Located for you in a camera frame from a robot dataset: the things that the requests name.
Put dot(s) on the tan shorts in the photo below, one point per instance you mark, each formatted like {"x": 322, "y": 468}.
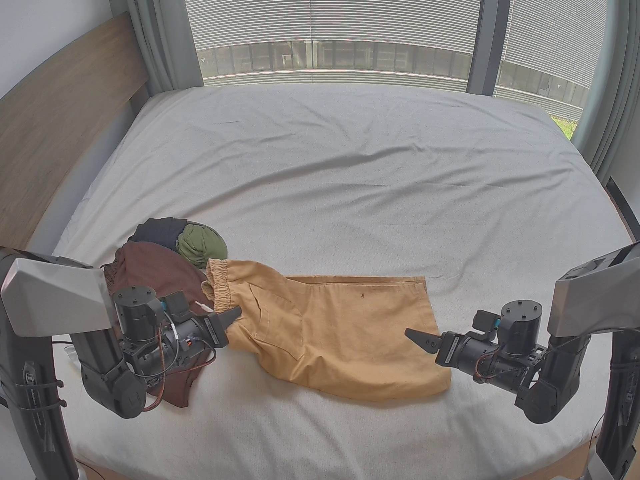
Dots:
{"x": 340, "y": 333}

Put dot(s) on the grey-green curtain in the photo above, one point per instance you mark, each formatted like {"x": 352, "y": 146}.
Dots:
{"x": 612, "y": 93}
{"x": 160, "y": 28}

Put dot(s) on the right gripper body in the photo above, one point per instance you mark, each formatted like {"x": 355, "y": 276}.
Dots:
{"x": 460, "y": 352}

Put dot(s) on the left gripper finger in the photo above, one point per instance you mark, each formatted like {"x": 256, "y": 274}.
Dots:
{"x": 231, "y": 317}

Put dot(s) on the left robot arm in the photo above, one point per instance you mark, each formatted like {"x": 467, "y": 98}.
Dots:
{"x": 55, "y": 293}

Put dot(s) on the white garment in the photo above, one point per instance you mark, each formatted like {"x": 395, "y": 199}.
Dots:
{"x": 72, "y": 357}

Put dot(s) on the bed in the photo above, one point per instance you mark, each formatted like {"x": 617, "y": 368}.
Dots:
{"x": 375, "y": 168}

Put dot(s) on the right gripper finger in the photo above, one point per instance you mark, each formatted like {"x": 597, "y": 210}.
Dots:
{"x": 425, "y": 340}

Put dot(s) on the black garment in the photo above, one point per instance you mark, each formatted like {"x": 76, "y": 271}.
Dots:
{"x": 155, "y": 233}

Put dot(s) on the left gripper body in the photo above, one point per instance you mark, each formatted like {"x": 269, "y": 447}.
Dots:
{"x": 202, "y": 338}

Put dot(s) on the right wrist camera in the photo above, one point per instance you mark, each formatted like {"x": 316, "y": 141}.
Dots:
{"x": 486, "y": 320}

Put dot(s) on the window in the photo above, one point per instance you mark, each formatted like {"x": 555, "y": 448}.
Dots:
{"x": 482, "y": 33}

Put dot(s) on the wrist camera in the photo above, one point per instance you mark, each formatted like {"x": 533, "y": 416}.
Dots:
{"x": 486, "y": 320}
{"x": 177, "y": 307}

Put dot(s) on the green garment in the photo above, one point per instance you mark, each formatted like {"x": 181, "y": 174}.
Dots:
{"x": 202, "y": 245}

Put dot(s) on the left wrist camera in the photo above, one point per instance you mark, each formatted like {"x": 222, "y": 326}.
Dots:
{"x": 177, "y": 307}

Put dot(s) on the brown garment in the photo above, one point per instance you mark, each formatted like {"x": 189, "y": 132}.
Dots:
{"x": 155, "y": 268}

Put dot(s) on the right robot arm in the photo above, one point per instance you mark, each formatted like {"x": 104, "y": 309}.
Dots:
{"x": 590, "y": 293}

